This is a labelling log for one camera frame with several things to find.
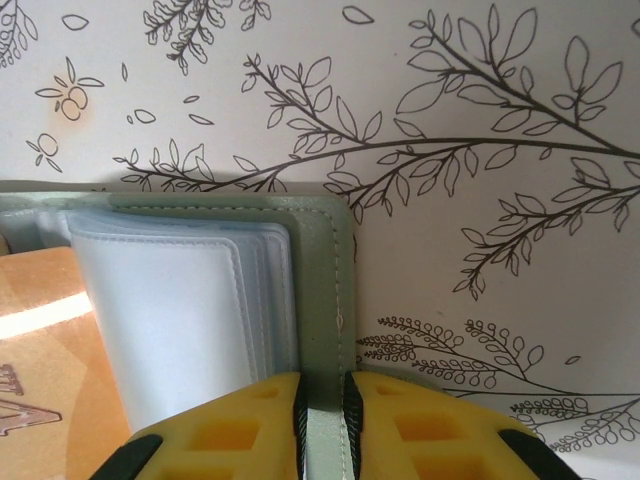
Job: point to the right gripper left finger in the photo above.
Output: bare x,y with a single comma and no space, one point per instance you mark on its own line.
225,440

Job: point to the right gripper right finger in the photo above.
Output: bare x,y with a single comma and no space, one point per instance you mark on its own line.
425,440

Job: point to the mint green card holder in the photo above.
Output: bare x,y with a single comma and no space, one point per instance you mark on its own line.
200,300

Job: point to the gold credit card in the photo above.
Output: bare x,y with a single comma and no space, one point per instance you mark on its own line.
45,375

